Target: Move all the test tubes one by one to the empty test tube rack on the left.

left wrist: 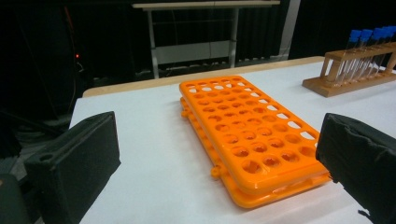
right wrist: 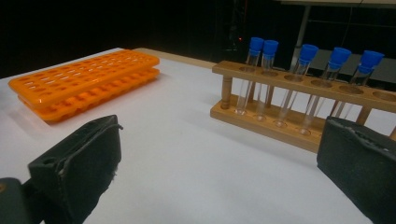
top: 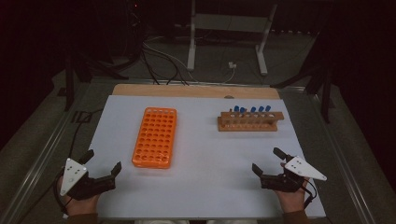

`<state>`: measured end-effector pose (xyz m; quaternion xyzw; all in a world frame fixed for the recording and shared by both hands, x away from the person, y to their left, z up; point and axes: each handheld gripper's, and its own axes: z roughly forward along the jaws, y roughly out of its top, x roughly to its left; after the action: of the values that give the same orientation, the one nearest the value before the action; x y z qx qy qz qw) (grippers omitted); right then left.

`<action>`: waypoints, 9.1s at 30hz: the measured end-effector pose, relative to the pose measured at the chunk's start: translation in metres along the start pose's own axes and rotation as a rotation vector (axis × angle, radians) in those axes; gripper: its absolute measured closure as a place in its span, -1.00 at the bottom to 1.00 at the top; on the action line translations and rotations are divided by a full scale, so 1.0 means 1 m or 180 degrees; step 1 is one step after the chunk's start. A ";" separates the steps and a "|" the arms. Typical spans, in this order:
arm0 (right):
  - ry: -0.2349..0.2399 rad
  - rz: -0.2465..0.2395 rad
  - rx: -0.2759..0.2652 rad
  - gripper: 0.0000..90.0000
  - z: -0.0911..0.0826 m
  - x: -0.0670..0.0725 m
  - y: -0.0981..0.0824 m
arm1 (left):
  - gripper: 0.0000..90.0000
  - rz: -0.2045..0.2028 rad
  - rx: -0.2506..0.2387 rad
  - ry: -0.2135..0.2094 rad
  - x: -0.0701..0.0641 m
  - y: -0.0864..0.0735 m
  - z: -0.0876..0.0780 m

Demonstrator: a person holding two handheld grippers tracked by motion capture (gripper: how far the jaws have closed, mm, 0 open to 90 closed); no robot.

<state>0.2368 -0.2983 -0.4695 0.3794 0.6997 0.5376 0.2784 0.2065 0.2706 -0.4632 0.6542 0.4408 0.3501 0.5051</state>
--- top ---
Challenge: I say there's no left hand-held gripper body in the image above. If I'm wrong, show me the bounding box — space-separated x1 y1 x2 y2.
59 157 117 201

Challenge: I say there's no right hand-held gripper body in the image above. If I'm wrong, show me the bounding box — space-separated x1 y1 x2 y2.
260 155 328 194

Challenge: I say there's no orange plastic tube rack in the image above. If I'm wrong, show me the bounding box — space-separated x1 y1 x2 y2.
131 106 178 170

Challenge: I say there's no wooden test tube rack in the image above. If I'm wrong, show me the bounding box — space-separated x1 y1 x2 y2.
217 110 285 133

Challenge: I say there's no person's right hand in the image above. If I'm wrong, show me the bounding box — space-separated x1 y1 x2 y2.
275 178 311 214

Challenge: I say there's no person's left hand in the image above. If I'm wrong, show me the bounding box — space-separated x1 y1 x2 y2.
56 175 102 217

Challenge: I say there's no white table mat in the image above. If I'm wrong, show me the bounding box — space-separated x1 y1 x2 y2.
88 94 327 219

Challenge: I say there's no black tripod stand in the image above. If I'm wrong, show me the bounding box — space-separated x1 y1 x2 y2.
64 52 130 112
270 59 335 124

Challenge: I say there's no grey metal stand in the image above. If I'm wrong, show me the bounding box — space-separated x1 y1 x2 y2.
186 0 278 77

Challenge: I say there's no dark equipment rack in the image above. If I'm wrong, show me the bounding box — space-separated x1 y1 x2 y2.
124 0 148 60

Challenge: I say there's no long black floor cable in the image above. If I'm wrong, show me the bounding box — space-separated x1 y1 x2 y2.
17 107 106 223

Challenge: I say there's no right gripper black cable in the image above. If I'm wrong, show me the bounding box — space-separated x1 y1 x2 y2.
300 180 318 210

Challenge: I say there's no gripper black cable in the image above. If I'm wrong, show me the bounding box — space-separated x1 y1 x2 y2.
300 180 318 210
52 174 71 216

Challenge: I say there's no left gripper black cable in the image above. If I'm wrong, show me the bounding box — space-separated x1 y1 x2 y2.
52 174 71 216

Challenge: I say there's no metal floor rail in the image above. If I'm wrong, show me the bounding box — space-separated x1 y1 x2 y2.
311 92 377 224
0 83 92 224

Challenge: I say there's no short white cable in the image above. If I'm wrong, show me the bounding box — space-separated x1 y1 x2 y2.
221 67 236 84

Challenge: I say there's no long white cable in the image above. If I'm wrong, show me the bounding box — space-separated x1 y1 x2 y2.
143 35 200 84

